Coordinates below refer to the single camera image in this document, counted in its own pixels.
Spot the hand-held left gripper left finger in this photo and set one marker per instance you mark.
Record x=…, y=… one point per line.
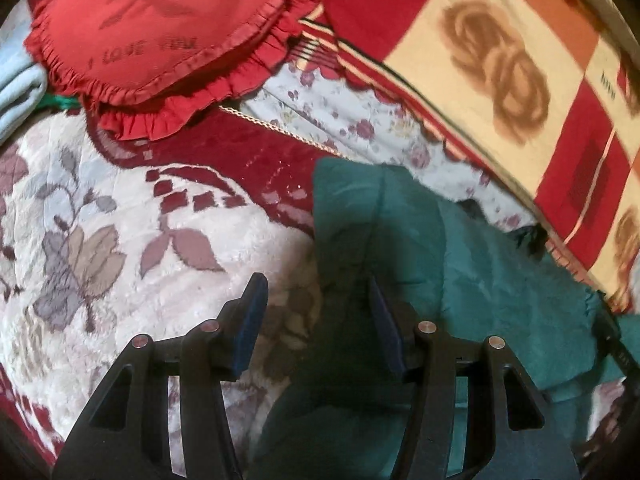
x=250, y=322

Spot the pale sheet with purple flowers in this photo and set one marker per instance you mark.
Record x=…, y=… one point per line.
x=350, y=115

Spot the red heart-shaped frilled pillow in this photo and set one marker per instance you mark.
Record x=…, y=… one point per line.
x=150, y=35

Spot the white and maroon floral bedspread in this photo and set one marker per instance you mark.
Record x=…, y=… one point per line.
x=125, y=200

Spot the light blue cloth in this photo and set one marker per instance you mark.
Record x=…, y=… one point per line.
x=20, y=90

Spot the green ribbon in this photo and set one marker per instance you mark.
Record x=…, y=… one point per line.
x=60, y=102

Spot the red and cream rose blanket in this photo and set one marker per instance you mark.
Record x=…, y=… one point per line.
x=500, y=35

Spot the green puffer jacket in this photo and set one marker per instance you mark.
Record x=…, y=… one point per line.
x=450, y=270

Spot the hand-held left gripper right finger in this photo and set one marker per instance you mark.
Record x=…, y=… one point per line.
x=387, y=327

